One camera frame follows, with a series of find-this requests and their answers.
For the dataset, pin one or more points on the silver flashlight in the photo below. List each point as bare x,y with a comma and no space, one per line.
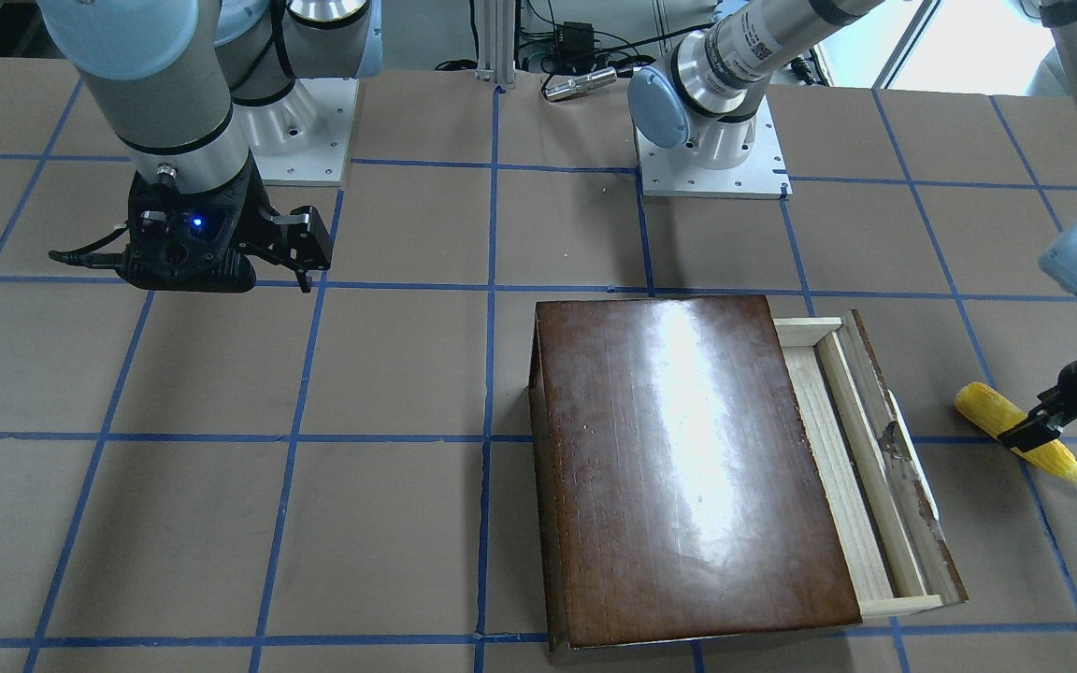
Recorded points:
579,85

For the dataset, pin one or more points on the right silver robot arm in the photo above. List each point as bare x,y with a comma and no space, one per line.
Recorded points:
206,96

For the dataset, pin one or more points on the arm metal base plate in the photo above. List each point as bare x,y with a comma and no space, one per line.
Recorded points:
740,160
303,139

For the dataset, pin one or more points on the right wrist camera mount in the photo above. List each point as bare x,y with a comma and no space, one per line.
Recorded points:
174,251

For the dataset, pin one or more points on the wooden drawer with white handle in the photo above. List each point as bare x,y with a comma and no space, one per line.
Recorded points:
888,522

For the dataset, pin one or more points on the dark wooden drawer box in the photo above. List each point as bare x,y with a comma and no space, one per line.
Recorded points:
678,497

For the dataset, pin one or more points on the yellow toy corn cob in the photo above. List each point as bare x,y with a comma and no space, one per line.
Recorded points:
1002,420

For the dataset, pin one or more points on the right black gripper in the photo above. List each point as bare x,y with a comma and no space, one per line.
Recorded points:
252,213

